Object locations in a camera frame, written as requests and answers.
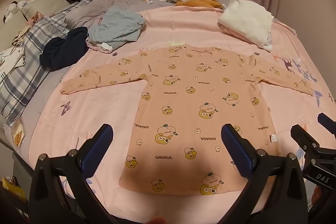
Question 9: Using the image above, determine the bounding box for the beige headboard cushion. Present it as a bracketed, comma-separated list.
[21, 0, 71, 20]
[0, 11, 29, 54]

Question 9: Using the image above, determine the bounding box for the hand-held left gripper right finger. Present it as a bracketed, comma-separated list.
[221, 123, 308, 224]

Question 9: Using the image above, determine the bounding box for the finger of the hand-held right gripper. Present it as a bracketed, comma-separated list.
[317, 113, 336, 134]
[290, 124, 321, 161]

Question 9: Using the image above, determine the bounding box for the plaid pillow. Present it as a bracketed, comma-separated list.
[0, 0, 94, 126]

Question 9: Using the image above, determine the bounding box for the pink cartoon print shirt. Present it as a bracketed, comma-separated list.
[60, 46, 314, 195]

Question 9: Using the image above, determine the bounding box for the navy garment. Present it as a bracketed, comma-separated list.
[39, 27, 89, 71]

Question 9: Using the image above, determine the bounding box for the cream patterned cloth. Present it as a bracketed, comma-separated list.
[10, 26, 33, 47]

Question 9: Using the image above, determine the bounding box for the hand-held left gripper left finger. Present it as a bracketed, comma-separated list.
[28, 124, 116, 224]

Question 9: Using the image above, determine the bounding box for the grey pillow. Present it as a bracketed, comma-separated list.
[64, 0, 121, 29]

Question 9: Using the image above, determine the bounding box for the white fleece folded blanket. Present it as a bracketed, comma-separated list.
[218, 0, 275, 52]

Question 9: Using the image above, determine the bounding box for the white printed cloth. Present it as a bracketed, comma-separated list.
[0, 47, 25, 80]

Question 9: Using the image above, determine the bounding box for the pink white-cuffed garment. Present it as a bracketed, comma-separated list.
[86, 39, 116, 54]

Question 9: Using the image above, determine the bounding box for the yellow packet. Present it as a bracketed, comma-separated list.
[10, 119, 27, 147]

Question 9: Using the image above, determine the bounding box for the pink animal print bedsheet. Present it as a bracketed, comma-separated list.
[26, 5, 336, 224]

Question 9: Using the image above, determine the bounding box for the grey garment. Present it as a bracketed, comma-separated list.
[87, 6, 146, 50]

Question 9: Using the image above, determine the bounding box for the black white dog plush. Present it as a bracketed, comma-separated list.
[3, 1, 27, 22]

